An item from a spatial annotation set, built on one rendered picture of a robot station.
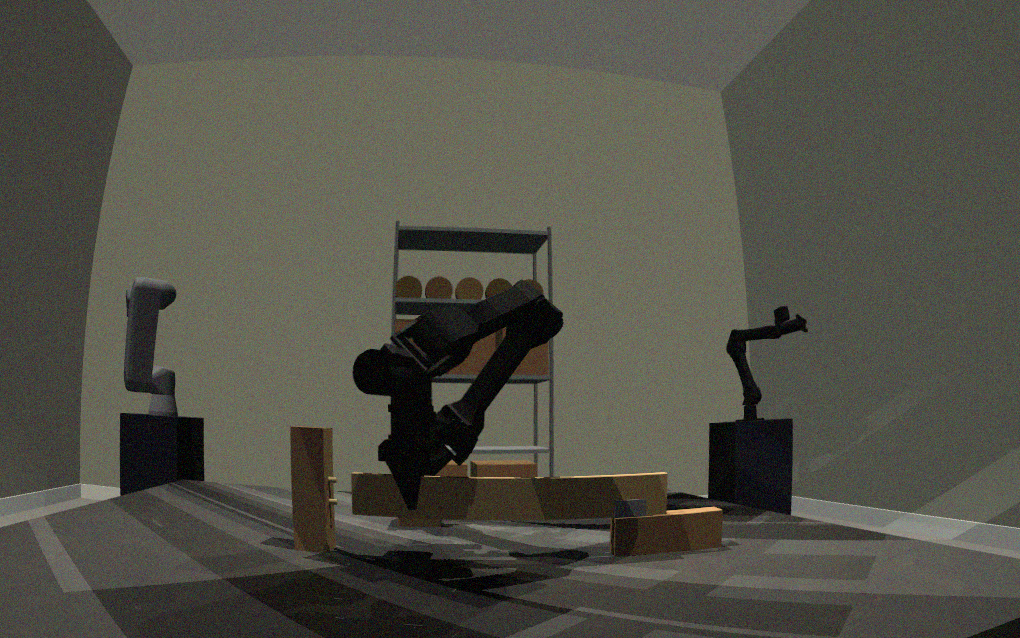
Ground long wooden rail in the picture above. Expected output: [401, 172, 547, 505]
[351, 472, 668, 521]

